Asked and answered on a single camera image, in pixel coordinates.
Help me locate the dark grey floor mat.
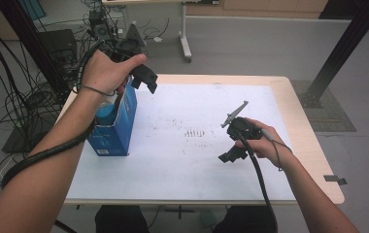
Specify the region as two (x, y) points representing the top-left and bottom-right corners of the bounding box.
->
(290, 80), (357, 133)

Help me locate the person's left hand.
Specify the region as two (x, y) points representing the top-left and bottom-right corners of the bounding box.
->
(81, 50), (148, 97)

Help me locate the white paper table mat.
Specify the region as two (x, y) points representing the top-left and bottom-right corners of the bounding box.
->
(65, 83), (297, 202)

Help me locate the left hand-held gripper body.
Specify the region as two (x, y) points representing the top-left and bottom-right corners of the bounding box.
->
(107, 20), (148, 63)

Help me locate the grey foot pedal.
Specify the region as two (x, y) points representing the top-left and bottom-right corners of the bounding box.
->
(199, 210), (218, 229)

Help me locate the thin grey left wrist cable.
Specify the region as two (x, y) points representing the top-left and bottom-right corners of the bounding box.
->
(75, 83), (117, 98)

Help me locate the tangle of black floor cables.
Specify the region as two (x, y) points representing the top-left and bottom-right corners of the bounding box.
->
(0, 0), (171, 209)

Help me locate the black computer tower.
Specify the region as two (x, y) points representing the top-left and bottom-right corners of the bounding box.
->
(87, 9), (119, 56)

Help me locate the person's right hand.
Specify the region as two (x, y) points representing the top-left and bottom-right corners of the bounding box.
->
(236, 117), (295, 169)

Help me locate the person's left leg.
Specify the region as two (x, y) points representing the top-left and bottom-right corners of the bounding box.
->
(94, 205), (151, 233)

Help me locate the thick black right gripper cable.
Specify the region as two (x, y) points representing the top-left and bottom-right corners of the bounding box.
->
(236, 130), (280, 233)

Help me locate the thin grey wrist cable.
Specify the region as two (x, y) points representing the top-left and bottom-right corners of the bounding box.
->
(75, 83), (117, 98)
(259, 127), (294, 173)

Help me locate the black metal frame post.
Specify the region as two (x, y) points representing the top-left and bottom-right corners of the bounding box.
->
(297, 0), (369, 110)
(0, 0), (72, 105)

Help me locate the white desk frame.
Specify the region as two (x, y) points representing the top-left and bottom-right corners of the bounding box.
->
(101, 0), (220, 65)

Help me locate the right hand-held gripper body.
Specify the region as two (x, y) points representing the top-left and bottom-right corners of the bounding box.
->
(220, 100), (263, 141)

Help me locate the thin grey right wrist cable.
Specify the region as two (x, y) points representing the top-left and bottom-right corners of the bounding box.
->
(259, 127), (294, 173)

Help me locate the black tape piece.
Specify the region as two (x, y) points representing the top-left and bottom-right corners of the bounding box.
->
(322, 174), (349, 186)

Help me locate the person's right leg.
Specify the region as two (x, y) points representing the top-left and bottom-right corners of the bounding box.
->
(212, 205), (278, 233)

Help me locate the person's leg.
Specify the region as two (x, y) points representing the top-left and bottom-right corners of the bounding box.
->
(212, 205), (278, 233)
(94, 205), (151, 233)

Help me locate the blue bottle with white cap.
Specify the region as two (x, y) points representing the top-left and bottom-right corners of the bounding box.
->
(95, 91), (119, 127)

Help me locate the blue cardboard box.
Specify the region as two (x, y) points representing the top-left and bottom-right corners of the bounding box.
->
(86, 77), (139, 157)

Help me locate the black box on floor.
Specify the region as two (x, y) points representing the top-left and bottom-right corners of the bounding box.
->
(38, 28), (79, 66)

